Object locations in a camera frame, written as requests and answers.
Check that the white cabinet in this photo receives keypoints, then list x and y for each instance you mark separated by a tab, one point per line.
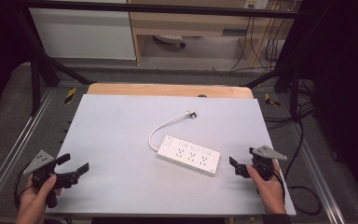
80	31

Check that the yellow black tape strip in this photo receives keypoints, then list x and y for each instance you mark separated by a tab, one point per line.
70	95
271	100

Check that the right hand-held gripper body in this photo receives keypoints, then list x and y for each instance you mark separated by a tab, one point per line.
262	161

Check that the black metal frame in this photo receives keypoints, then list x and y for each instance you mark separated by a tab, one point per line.
167	8

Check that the wooden table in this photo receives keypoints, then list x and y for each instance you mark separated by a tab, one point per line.
155	89

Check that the person's left hand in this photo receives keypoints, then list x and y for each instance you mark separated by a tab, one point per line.
35	202

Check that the white wall outlet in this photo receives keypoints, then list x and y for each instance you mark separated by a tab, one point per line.
255	3

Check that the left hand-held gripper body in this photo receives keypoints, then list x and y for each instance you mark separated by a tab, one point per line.
40	161

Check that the aluminium rail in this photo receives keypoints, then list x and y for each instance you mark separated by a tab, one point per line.
17	146
315	174

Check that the light grey table mat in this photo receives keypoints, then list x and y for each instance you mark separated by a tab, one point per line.
115	161

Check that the person's right hand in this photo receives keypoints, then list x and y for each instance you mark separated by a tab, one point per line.
270	196

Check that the wooden desk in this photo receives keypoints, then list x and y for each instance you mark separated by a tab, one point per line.
183	23

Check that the white floor power strip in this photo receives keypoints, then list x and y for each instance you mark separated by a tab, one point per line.
169	39

